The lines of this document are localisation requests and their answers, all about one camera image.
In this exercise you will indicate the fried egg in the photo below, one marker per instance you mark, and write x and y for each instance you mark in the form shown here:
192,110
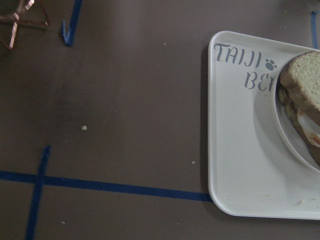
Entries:
310,129

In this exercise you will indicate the long blue tape strip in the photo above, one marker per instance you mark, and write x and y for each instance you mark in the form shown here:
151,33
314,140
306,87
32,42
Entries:
125,188

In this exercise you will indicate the blue tape strip near plate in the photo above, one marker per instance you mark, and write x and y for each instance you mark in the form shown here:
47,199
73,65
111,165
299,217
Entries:
313,28

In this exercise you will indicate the white bear print tray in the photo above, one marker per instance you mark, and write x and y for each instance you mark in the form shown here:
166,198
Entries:
251,172

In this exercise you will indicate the copper wire rack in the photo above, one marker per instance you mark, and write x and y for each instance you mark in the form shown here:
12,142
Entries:
16,18

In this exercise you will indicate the blue tape corner piece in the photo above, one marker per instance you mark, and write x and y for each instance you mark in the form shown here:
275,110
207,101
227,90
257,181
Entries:
68,31

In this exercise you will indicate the short blue tape strip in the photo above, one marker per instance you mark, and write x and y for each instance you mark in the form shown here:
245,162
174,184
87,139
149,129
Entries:
37,194

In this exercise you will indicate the white round plate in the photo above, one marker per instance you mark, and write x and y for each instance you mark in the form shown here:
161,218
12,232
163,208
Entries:
277,123

